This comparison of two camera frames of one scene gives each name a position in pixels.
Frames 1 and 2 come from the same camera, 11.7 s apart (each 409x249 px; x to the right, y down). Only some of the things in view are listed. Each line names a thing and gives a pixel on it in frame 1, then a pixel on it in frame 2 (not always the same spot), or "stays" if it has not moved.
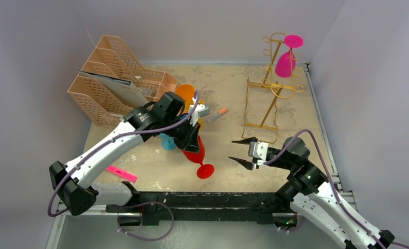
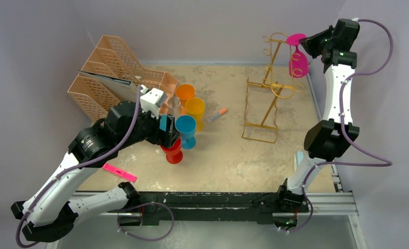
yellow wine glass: x=186 y=106 stays
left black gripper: x=193 y=144 -> x=164 y=138
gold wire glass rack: x=260 y=110 stays
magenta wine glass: x=282 y=64 -> x=298 y=64
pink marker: x=117 y=170 stays
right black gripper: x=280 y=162 -> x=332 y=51
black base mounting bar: x=156 y=206 stays
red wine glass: x=205 y=170 -> x=173 y=154
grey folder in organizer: x=126 y=90 stays
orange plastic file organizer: x=100 y=106 stays
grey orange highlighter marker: x=222 y=111 stays
